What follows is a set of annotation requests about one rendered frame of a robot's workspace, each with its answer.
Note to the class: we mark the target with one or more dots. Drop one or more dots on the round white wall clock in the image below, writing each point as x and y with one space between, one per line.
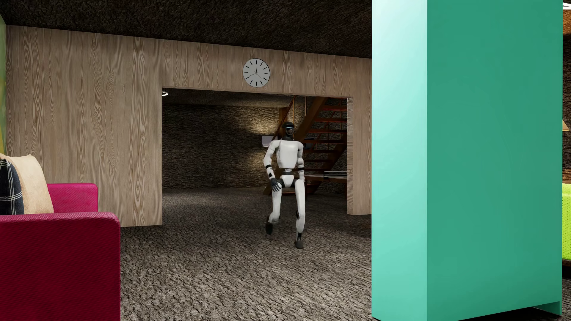
256 72

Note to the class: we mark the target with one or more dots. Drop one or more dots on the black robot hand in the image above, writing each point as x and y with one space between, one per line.
276 185

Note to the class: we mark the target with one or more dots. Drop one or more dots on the magenta fabric sofa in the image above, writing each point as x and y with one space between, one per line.
58 258

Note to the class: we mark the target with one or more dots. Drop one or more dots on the beige cushion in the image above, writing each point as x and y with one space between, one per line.
33 182

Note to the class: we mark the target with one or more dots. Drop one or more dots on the teal shelf unit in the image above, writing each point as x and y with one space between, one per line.
468 156

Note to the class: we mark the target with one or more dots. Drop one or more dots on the white humanoid robot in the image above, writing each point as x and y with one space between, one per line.
287 156

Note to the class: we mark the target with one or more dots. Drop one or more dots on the dark plaid cushion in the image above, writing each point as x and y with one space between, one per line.
10 189

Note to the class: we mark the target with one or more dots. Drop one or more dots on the red wooden staircase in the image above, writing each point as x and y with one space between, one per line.
323 138

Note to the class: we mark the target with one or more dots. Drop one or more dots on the lime green furniture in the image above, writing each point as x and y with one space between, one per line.
566 223

